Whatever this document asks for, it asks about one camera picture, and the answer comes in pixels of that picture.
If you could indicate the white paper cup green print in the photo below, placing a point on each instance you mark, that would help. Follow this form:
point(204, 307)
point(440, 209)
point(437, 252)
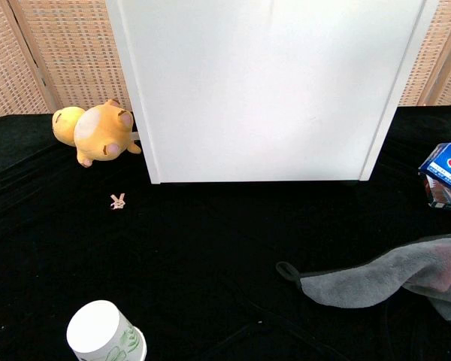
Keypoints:
point(97, 331)

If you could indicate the black table cloth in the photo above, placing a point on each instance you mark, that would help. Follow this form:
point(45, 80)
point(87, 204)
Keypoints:
point(210, 244)

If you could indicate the grey microfibre cloth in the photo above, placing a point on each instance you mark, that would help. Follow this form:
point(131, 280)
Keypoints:
point(361, 286)

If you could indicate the woven folding screen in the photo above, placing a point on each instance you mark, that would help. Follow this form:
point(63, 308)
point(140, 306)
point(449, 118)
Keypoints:
point(443, 60)
point(60, 56)

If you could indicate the blue toothpaste box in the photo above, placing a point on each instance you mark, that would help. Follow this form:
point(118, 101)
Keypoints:
point(445, 165)

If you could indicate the yellow plush bear toy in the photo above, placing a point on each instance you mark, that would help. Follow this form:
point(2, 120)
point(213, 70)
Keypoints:
point(97, 131)

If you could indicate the small pink rabbit figure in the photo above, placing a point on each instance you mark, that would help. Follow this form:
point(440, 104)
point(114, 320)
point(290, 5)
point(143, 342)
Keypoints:
point(117, 202)

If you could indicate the white cabinet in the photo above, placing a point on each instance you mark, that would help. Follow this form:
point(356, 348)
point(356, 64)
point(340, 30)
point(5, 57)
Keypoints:
point(255, 94)

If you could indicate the dark printed box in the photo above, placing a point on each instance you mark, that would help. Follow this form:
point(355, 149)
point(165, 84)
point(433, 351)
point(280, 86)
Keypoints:
point(441, 197)

